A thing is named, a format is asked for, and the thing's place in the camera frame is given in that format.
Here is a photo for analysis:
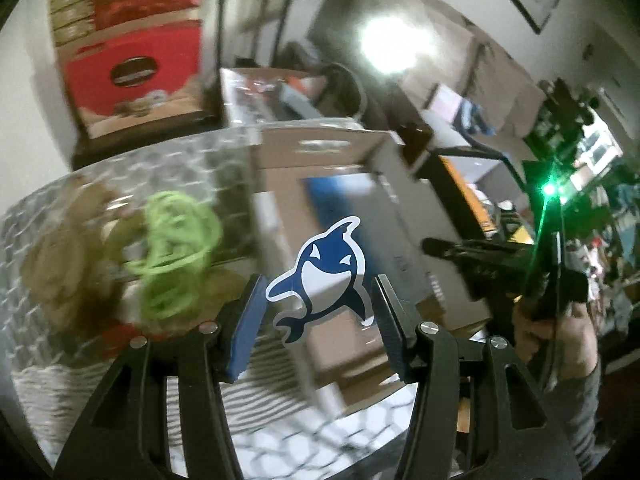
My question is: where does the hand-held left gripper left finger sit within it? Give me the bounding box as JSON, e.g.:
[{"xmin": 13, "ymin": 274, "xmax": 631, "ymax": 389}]
[{"xmin": 52, "ymin": 274, "xmax": 266, "ymax": 480}]

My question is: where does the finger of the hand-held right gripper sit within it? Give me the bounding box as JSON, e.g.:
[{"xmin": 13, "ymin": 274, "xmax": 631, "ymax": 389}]
[
  {"xmin": 421, "ymin": 237, "xmax": 523, "ymax": 262},
  {"xmin": 450, "ymin": 257, "xmax": 532, "ymax": 295}
]

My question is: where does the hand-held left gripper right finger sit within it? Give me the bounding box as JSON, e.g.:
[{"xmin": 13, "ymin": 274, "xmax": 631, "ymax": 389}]
[{"xmin": 370, "ymin": 274, "xmax": 583, "ymax": 480}]

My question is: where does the blue white whale sticker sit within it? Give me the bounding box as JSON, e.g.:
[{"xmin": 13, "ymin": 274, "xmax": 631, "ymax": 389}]
[{"xmin": 265, "ymin": 216, "xmax": 377, "ymax": 347}]

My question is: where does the green cord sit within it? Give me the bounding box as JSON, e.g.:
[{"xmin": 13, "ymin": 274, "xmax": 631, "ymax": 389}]
[{"xmin": 124, "ymin": 191, "xmax": 224, "ymax": 322}]

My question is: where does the cardboard box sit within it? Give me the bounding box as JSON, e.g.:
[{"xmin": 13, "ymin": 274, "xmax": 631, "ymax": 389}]
[{"xmin": 250, "ymin": 127, "xmax": 493, "ymax": 413}]

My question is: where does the person's right forearm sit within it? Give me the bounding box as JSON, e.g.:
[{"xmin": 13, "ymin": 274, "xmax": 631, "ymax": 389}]
[{"xmin": 547, "ymin": 362, "xmax": 610, "ymax": 480}]

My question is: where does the person's right hand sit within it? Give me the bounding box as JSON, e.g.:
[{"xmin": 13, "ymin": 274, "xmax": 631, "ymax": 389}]
[{"xmin": 512, "ymin": 302, "xmax": 599, "ymax": 397}]

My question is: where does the orange flat box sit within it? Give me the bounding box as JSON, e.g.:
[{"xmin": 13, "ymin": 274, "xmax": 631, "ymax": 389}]
[{"xmin": 439, "ymin": 155, "xmax": 501, "ymax": 237}]

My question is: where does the blue cloth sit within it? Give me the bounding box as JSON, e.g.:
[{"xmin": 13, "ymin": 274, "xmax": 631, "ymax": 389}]
[{"xmin": 457, "ymin": 100, "xmax": 497, "ymax": 137}]

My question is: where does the black cluttered shelf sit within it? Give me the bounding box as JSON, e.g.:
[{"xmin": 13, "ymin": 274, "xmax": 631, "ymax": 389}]
[{"xmin": 527, "ymin": 77, "xmax": 603, "ymax": 163}]

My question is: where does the brown crumpled item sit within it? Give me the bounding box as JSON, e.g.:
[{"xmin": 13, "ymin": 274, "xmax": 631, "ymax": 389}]
[{"xmin": 19, "ymin": 180, "xmax": 132, "ymax": 343}]

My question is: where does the black round chair back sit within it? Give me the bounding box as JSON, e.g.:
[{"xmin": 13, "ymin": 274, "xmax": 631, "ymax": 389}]
[{"xmin": 320, "ymin": 62, "xmax": 372, "ymax": 122}]

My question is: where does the clear plastic storage box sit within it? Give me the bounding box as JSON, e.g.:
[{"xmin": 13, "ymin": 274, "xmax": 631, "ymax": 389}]
[{"xmin": 220, "ymin": 67, "xmax": 363, "ymax": 128}]

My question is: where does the large red gift box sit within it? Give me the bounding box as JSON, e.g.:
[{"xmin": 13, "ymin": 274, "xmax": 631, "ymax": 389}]
[{"xmin": 56, "ymin": 20, "xmax": 207, "ymax": 137}]

